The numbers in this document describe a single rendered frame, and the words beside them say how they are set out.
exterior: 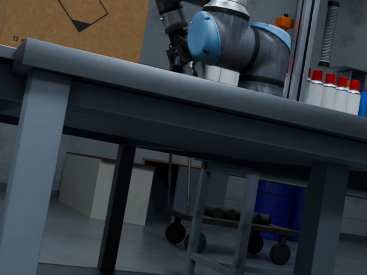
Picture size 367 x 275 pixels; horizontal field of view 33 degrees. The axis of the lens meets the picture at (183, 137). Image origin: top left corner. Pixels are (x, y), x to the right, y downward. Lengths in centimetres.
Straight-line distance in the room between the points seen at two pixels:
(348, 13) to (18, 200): 1062
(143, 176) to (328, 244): 593
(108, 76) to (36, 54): 11
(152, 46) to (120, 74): 861
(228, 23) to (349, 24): 994
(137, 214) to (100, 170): 69
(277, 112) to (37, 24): 54
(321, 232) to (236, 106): 43
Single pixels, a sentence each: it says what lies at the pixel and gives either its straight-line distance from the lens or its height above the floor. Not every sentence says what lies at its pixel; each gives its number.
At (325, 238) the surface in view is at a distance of 137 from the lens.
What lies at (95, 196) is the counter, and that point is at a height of 25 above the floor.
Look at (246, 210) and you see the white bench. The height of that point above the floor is 54.
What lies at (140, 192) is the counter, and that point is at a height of 37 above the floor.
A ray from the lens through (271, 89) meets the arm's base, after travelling 152.
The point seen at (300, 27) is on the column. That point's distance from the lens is 190.
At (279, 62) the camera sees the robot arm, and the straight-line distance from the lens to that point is 154.
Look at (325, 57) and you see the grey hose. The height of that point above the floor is 110.
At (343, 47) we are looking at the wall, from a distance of 1124.
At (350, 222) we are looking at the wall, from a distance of 1136.
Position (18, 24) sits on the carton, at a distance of 132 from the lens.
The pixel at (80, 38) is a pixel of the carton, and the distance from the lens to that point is 135.
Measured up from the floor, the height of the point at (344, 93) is 103.
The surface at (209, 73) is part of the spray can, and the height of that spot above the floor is 98.
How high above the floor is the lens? 67
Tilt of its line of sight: 3 degrees up
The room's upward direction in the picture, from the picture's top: 10 degrees clockwise
